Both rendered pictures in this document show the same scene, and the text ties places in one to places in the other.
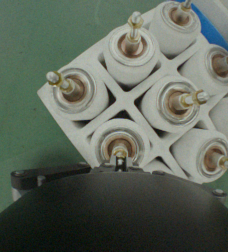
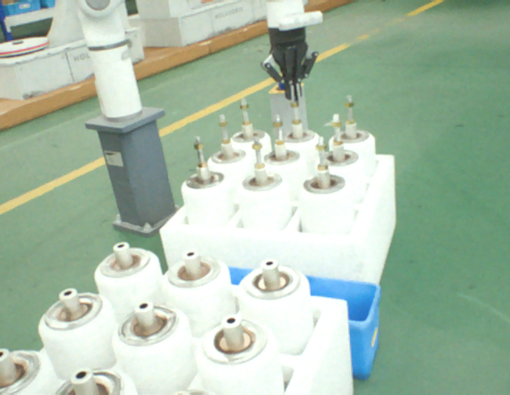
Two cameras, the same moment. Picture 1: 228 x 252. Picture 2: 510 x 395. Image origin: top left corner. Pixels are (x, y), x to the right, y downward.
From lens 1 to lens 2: 1.12 m
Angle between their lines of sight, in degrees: 62
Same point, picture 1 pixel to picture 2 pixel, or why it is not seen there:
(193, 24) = (308, 185)
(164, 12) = (338, 179)
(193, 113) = (266, 158)
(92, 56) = (374, 181)
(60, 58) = (449, 245)
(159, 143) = not seen: hidden behind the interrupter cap
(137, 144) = (290, 139)
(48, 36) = (505, 252)
